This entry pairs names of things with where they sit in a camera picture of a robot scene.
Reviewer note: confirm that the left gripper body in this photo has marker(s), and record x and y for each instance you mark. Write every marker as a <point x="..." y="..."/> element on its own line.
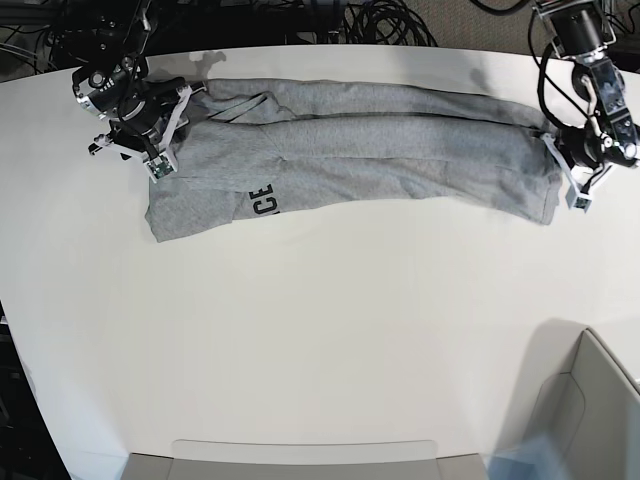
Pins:
<point x="570" y="150"/>

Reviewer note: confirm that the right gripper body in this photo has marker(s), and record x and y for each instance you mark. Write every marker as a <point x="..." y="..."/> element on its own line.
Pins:
<point x="143" y="116"/>

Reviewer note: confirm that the grey T-shirt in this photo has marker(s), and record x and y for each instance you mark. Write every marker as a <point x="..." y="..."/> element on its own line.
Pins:
<point x="259" y="147"/>

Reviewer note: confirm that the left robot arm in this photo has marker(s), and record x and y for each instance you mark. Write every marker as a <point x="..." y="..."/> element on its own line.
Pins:
<point x="580" y="33"/>

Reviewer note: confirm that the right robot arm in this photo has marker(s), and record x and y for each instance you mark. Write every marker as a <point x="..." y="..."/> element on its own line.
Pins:
<point x="107" y="43"/>

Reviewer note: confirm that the grey bin at right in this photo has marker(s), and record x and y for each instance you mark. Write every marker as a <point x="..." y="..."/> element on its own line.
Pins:
<point x="591" y="412"/>

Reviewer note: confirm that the grey bin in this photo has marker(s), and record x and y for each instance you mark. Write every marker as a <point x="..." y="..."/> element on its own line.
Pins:
<point x="190" y="459"/>
<point x="591" y="412"/>

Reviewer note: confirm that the blue translucent object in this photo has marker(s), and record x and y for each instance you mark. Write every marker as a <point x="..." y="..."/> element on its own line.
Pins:
<point x="537" y="458"/>

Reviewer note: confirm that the grey bin at bottom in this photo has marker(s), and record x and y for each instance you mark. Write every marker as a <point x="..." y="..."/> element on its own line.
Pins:
<point x="190" y="459"/>

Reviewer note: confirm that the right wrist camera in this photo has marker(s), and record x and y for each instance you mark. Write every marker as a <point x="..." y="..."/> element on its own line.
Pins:
<point x="159" y="168"/>

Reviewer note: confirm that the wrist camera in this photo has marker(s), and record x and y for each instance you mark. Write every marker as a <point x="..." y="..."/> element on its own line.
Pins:
<point x="159" y="168"/>
<point x="577" y="200"/>

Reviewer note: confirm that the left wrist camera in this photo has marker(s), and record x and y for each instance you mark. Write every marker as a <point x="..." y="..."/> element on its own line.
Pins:
<point x="577" y="200"/>

